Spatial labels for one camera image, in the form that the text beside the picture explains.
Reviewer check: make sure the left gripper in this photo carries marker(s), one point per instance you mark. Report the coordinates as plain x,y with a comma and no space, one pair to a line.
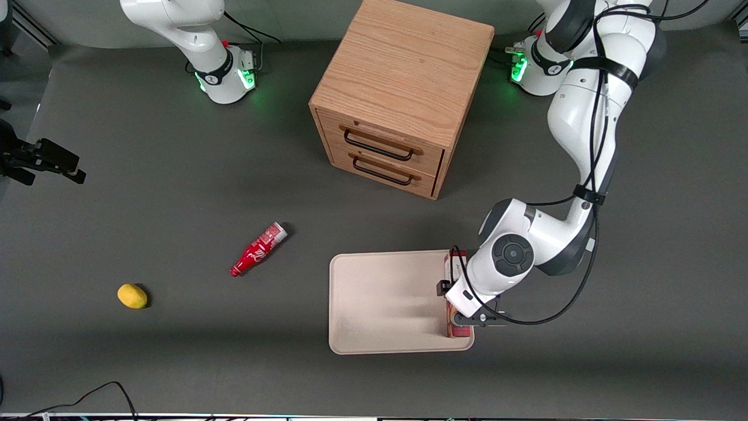
441,287

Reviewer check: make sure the red plaid cookie box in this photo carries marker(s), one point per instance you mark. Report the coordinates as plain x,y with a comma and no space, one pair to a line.
459,331

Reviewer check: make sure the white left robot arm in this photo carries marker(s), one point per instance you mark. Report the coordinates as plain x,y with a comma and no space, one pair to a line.
578,128

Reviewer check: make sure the cream plastic tray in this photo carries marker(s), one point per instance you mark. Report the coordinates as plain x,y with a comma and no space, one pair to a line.
385,304

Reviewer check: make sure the red soda bottle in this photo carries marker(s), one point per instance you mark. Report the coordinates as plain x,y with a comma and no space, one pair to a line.
257,250

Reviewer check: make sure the wooden drawer cabinet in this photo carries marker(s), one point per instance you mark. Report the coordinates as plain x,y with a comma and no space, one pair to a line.
403,70

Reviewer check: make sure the yellow lemon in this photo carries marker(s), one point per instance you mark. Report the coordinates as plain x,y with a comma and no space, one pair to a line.
132,296

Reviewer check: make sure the black device on stand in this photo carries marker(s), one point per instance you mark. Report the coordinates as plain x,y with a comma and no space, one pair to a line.
52,155

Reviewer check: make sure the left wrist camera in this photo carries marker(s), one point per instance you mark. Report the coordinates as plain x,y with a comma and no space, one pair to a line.
476,318

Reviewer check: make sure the black metal rail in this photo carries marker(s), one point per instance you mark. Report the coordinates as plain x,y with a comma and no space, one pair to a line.
36,28

